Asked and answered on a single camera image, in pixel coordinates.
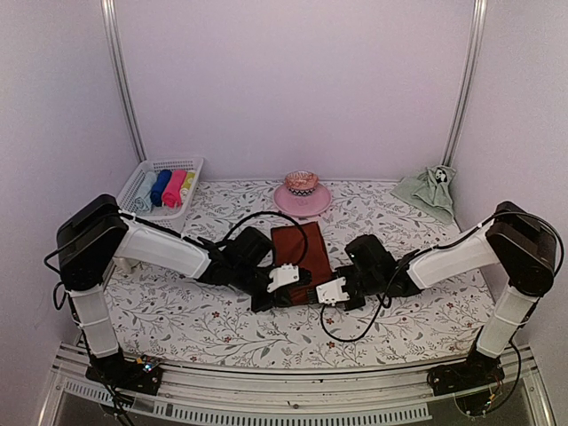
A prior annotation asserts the white cup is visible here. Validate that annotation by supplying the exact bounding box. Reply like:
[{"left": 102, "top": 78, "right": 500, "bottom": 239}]
[{"left": 113, "top": 257, "right": 139, "bottom": 274}]

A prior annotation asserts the patterned small bowl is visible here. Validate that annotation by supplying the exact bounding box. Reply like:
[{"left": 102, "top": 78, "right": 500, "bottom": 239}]
[{"left": 284, "top": 170, "right": 319, "bottom": 196}]

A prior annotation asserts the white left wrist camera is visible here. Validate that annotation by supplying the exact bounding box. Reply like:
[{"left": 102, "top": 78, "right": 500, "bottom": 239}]
[{"left": 266, "top": 264, "right": 300, "bottom": 293}]

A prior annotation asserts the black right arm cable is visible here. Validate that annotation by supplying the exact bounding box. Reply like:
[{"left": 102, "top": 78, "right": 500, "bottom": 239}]
[{"left": 319, "top": 210, "right": 564, "bottom": 343}]

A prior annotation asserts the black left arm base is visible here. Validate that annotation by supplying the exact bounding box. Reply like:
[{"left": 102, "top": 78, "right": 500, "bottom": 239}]
[{"left": 85, "top": 349, "right": 163, "bottom": 396}]

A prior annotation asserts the dark blue rolled towel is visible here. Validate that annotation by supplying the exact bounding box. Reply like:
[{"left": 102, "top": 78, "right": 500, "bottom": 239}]
[{"left": 150, "top": 170, "right": 172, "bottom": 207}]

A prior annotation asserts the pink rolled towel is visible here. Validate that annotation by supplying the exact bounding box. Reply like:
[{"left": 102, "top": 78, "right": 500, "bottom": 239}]
[{"left": 162, "top": 170, "right": 187, "bottom": 209}]

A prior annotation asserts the aluminium front rail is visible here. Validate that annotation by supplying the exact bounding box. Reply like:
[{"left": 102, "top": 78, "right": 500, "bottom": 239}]
[{"left": 34, "top": 344, "right": 562, "bottom": 425}]

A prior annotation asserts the left aluminium frame post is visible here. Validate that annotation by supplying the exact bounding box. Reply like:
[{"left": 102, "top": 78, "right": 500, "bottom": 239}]
[{"left": 100, "top": 0, "right": 147, "bottom": 162}]

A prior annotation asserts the green panda towel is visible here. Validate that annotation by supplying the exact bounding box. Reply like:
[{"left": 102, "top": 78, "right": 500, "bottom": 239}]
[{"left": 390, "top": 165, "right": 456, "bottom": 225}]

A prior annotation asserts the right aluminium frame post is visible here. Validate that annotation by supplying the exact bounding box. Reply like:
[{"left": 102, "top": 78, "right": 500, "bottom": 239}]
[{"left": 442, "top": 0, "right": 487, "bottom": 167}]

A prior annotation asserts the white plastic basket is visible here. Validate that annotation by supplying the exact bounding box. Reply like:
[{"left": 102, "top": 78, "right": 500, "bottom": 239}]
[{"left": 116, "top": 156, "right": 204, "bottom": 231}]

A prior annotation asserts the pink plate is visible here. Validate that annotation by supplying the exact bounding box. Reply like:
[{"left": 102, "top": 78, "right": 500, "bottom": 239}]
[{"left": 273, "top": 184, "right": 332, "bottom": 217}]

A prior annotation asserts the aluminium frame post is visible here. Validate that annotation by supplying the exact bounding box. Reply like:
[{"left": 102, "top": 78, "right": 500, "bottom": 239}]
[
  {"left": 442, "top": 0, "right": 487, "bottom": 167},
  {"left": 100, "top": 0, "right": 147, "bottom": 162}
]

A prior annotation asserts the dark red towel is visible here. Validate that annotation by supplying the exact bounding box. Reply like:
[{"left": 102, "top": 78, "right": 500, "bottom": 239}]
[{"left": 271, "top": 222, "right": 333, "bottom": 307}]

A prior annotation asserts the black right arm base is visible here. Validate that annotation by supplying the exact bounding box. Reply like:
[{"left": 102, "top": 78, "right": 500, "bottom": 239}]
[{"left": 427, "top": 347, "right": 505, "bottom": 417}]

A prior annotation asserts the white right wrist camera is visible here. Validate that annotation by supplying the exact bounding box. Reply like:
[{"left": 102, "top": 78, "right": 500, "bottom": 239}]
[{"left": 315, "top": 277, "right": 351, "bottom": 306}]

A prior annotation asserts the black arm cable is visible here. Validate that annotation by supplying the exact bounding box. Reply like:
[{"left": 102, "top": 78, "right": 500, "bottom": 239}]
[
  {"left": 319, "top": 210, "right": 564, "bottom": 343},
  {"left": 181, "top": 210, "right": 312, "bottom": 294}
]

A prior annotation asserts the light blue rolled towel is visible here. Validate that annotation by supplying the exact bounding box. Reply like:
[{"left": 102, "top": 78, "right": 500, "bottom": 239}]
[{"left": 133, "top": 171, "right": 157, "bottom": 212}]

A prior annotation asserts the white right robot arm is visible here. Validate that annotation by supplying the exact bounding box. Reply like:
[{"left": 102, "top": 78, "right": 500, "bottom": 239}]
[{"left": 317, "top": 201, "right": 564, "bottom": 387}]

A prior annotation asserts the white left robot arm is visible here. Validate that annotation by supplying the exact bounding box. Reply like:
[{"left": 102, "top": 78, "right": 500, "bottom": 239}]
[{"left": 46, "top": 194, "right": 312, "bottom": 385}]

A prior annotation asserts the yellow green rolled towel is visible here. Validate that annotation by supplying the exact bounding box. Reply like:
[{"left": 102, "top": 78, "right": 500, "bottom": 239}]
[{"left": 179, "top": 171, "right": 195, "bottom": 200}]

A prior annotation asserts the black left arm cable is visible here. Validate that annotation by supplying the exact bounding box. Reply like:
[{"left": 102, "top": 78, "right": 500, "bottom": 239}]
[{"left": 181, "top": 210, "right": 312, "bottom": 294}]

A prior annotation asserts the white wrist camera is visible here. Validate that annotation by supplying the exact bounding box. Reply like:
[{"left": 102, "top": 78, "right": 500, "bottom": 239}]
[
  {"left": 315, "top": 277, "right": 351, "bottom": 306},
  {"left": 266, "top": 264, "right": 300, "bottom": 293}
]

